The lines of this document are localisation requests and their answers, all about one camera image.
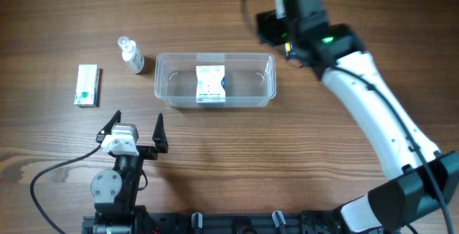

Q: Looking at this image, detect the white green medicine box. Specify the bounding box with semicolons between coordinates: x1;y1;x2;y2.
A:
74;65;100;107

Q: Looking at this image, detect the left black cable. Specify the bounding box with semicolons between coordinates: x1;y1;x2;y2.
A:
29;144;103;234

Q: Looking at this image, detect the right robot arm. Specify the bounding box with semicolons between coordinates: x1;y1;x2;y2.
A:
256;0;458;233

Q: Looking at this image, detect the blue yellow VapoDrops box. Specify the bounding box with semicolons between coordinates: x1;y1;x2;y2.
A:
284;42;298;60

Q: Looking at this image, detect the white Hansaplast box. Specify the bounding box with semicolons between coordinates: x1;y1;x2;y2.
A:
196;65;226;103

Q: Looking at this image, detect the black cable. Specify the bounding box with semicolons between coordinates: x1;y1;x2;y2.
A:
240;0;456;234
29;144;103;234

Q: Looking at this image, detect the right black cable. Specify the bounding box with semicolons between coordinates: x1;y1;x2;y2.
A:
240;0;456;234

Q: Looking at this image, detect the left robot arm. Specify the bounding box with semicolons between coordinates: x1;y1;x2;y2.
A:
82;111;169;234

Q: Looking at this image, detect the clear plastic container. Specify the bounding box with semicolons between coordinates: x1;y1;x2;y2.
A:
154;52;276;108

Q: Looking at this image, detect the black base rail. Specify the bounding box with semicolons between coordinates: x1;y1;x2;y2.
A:
82;211;343;234

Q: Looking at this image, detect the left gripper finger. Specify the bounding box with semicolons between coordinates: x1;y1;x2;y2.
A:
95;111;121;143
152;113;169;154

